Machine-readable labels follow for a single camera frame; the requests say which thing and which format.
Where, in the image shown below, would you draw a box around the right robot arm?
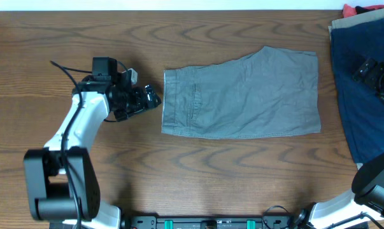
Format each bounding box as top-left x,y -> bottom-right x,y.
288,58 -> 384,228

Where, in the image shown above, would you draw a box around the red garment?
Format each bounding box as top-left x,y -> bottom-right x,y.
342,4 -> 384,18

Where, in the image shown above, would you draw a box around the navy blue shorts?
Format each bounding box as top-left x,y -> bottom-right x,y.
331,18 -> 384,163

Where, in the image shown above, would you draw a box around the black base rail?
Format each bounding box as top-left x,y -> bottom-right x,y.
112,215 -> 312,229

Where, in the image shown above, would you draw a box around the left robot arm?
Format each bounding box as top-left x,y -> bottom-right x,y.
23,76 -> 161,228

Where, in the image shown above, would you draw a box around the grey shorts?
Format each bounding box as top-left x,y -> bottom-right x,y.
162,46 -> 321,139

